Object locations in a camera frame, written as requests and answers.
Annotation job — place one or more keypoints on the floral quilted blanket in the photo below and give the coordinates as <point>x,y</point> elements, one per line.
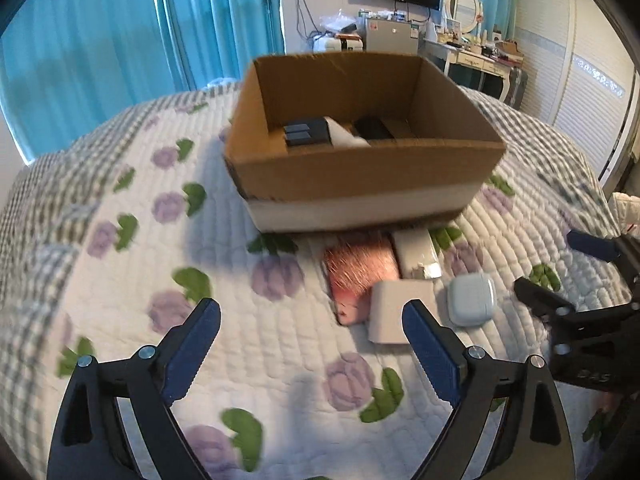
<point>125,270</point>

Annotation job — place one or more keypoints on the white square box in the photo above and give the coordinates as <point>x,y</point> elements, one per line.
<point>392,312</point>

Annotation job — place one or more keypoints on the clear plastic bag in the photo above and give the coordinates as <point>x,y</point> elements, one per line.
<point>339,21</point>

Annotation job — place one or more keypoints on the long white box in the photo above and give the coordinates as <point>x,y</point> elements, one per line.
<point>414,255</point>

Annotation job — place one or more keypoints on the grey suitcase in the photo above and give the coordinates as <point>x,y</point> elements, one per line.
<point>517,85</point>

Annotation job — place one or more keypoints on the white packet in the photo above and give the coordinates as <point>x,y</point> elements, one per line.
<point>345,135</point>

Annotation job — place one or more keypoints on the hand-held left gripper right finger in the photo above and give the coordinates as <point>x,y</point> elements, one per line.
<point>432,347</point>

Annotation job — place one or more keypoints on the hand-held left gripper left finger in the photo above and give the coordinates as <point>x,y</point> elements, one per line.
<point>192,347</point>

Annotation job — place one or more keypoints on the white dressing table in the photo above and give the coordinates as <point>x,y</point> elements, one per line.
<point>475,62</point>

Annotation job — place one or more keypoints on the silver mini fridge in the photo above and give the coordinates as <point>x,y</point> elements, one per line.
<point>392,36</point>

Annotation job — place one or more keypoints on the white louvred wardrobe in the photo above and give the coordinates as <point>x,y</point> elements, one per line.
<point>575,60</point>

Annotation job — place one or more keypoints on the black rectangular case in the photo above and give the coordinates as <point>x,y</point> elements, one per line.
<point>374,127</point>

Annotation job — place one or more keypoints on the pink smartphone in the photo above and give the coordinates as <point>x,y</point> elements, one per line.
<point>357,270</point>

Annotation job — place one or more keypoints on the cardboard box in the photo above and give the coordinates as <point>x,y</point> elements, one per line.
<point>350,185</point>

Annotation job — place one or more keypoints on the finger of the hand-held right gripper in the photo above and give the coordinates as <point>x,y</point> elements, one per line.
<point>542,296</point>
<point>592,246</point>

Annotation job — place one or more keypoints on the oval white mirror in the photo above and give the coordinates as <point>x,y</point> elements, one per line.
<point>462,7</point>

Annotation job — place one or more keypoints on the white small appliance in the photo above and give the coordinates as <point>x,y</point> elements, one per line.
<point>330,43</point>

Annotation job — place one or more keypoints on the blue curtains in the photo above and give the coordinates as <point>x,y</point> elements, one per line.
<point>125,35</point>

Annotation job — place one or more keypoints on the grey black small box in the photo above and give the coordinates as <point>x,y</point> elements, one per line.
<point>305,132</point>

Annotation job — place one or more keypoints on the white earbuds case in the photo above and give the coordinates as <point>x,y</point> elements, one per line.
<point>471,300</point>

